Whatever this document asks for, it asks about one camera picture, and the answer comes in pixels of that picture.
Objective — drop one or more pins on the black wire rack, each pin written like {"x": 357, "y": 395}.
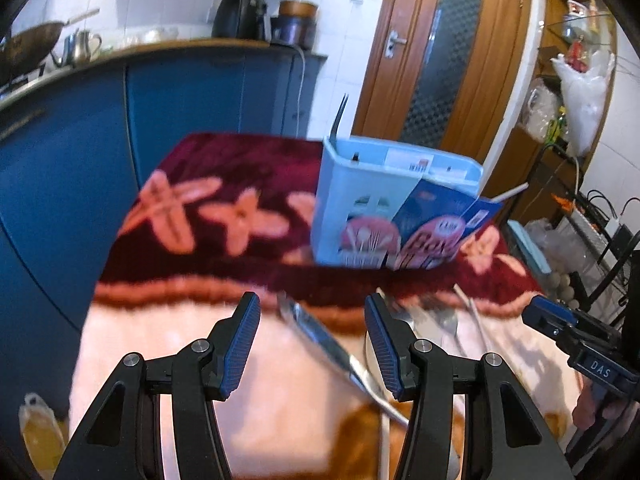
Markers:
{"x": 594, "y": 261}

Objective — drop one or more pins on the wooden door with glass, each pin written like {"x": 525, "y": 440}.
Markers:
{"x": 441, "y": 72}

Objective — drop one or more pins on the person's right hand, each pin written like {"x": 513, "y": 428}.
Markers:
{"x": 585, "y": 412}

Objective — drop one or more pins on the light blue box on rack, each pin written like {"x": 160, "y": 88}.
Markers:
{"x": 532, "y": 254}

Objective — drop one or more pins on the light blue utensil organizer box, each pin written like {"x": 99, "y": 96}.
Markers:
{"x": 390, "y": 205}

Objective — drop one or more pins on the yellow plastic bag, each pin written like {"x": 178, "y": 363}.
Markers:
{"x": 44, "y": 436}

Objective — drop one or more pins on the chopstick in organizer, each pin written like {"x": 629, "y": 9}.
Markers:
{"x": 503, "y": 197}

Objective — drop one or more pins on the steel kettle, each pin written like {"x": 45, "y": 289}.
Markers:
{"x": 78, "y": 49}

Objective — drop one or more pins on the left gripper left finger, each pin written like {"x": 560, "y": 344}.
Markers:
{"x": 119, "y": 436}

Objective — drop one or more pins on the steel table knife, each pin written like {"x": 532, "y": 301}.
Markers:
{"x": 323, "y": 344}

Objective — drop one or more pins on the red floral plush blanket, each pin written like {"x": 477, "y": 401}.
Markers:
{"x": 225, "y": 213}

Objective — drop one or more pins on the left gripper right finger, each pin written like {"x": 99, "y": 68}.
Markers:
{"x": 505, "y": 436}

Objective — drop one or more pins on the black air fryer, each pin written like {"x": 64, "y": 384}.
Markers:
{"x": 240, "y": 19}

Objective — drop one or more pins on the white chopstick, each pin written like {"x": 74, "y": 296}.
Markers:
{"x": 471, "y": 306}

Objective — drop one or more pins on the blue kitchen counter cabinets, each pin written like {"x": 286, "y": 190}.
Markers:
{"x": 76, "y": 148}

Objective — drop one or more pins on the steel fork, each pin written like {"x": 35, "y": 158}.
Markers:
{"x": 432, "y": 324}

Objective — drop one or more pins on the black wok with handle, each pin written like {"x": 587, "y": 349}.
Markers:
{"x": 24, "y": 52}

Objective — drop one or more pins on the white plastic bag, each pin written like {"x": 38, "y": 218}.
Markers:
{"x": 583, "y": 95}

